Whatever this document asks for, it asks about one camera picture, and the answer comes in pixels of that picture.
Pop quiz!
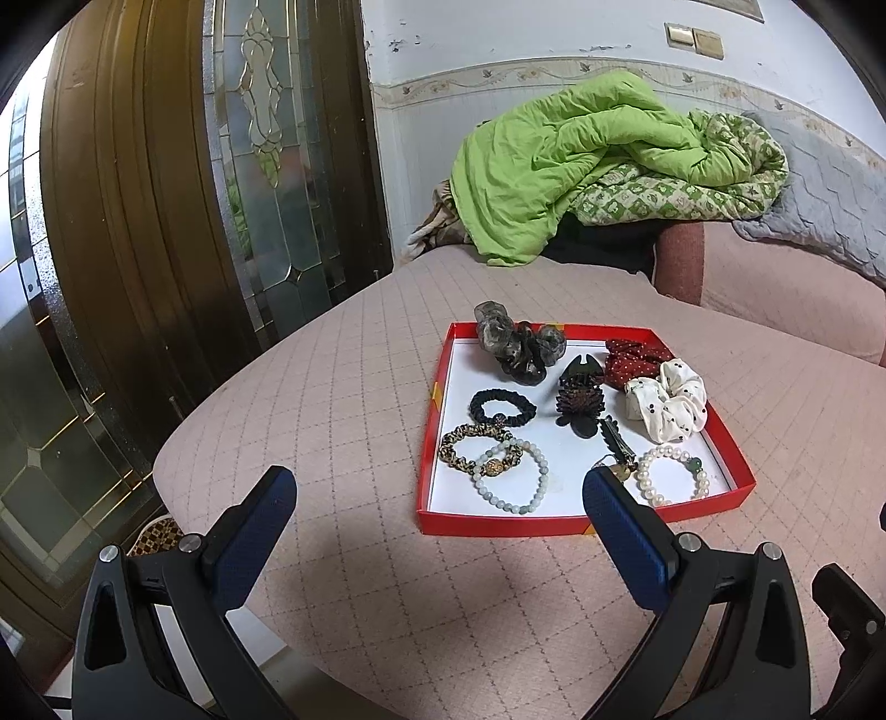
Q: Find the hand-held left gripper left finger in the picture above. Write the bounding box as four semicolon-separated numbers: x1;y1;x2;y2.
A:
69;465;298;720

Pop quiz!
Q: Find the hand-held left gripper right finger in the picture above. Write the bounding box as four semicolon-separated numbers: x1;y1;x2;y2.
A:
581;469;811;720

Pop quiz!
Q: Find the grey sheer scrunchie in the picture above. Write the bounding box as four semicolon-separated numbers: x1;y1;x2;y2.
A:
474;301;567;385

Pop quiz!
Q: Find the beige plush cloth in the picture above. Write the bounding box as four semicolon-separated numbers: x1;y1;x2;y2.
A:
405;180;478;264

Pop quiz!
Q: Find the black hair claw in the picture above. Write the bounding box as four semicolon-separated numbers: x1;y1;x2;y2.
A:
555;353;609;439

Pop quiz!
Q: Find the white dotted scrunchie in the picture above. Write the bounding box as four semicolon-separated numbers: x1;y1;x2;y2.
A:
625;358;708;444

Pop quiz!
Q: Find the pale jade bead bracelet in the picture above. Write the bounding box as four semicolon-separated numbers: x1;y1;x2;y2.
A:
472;438;551;515

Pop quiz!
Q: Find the red cardboard box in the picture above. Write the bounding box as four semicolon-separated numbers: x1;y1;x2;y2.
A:
415;322;757;537

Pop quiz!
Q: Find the checkered slipper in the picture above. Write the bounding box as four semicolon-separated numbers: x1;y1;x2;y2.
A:
128;519;188;558

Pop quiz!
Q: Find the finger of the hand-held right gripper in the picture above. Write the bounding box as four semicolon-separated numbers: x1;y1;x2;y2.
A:
811;564;886;700

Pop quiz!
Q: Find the black hair tie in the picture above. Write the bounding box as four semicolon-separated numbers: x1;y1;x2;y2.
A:
468;388;537;426

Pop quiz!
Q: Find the wooden door with glass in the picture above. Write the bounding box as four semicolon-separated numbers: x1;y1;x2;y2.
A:
0;0;395;624

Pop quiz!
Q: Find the black leaf hair clip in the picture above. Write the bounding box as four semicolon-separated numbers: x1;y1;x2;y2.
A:
599;415;641;482

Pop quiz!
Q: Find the red dotted scrunchie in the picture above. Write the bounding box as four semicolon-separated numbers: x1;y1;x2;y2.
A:
604;337;678;390

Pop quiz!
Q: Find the pink bolster cushion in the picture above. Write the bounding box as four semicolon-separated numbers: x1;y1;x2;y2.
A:
654;220;886;368

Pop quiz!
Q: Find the leopard print hair tie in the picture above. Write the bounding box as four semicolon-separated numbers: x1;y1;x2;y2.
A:
438;424;525;477

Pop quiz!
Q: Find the green quilt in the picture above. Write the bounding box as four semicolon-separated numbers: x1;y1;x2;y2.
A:
450;71;790;268

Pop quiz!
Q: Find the white pearl bracelet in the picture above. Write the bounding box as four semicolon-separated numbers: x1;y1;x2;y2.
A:
635;446;712;506

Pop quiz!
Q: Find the grey quilted blanket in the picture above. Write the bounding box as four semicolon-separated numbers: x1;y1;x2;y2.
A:
732;109;886;288

